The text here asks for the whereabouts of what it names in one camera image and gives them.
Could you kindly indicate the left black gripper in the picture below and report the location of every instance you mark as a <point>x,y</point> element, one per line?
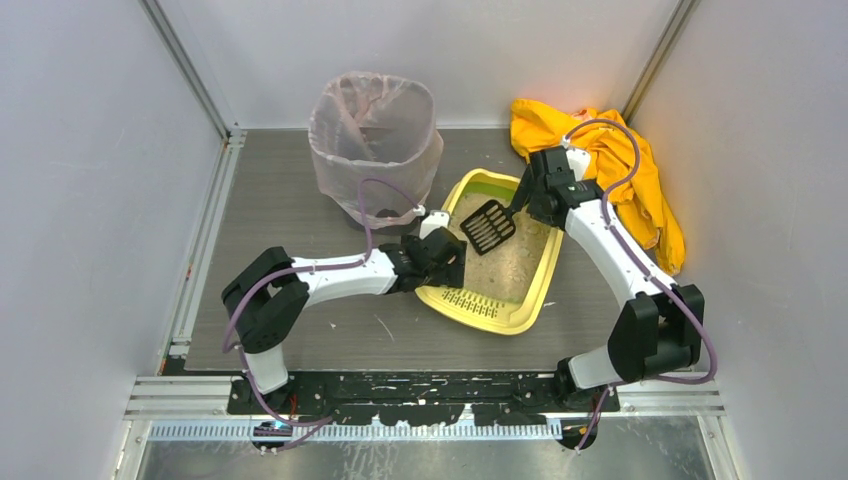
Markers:
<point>448,250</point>

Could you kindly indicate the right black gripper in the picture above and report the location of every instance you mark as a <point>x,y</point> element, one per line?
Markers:
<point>528,201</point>

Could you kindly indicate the black litter scoop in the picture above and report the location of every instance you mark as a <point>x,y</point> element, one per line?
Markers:
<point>493,223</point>

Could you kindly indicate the yellow litter box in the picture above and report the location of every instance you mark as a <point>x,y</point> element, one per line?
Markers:
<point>504,290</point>

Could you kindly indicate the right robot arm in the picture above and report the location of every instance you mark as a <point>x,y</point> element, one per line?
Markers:
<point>657,328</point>

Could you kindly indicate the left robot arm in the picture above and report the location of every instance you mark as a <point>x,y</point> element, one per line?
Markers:
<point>265,300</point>

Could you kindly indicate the trash bin with pink bag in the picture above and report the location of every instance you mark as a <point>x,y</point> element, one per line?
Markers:
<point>375,147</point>

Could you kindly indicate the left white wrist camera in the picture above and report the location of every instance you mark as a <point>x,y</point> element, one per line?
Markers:
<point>432,221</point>

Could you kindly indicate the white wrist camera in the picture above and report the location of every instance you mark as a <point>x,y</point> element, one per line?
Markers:
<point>432,221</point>
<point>578,160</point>

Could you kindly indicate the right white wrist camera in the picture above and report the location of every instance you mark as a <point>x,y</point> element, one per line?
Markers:
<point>578,160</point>

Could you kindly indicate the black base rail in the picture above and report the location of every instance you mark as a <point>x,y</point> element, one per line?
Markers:
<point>505,398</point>

